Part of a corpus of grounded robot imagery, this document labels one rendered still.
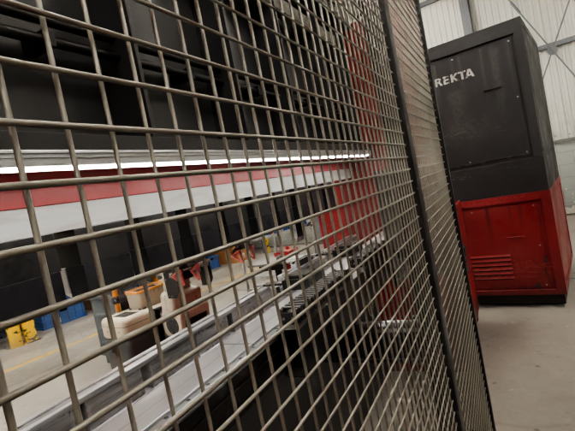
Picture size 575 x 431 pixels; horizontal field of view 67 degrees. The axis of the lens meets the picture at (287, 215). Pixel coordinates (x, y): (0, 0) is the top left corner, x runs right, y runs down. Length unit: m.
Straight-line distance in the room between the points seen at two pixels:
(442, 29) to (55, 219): 8.59
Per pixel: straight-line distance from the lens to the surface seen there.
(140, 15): 1.41
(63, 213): 1.10
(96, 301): 4.69
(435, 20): 9.29
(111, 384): 1.18
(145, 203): 1.27
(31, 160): 0.84
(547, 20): 8.90
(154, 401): 0.93
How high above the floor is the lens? 1.33
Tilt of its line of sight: 3 degrees down
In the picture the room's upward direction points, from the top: 11 degrees counter-clockwise
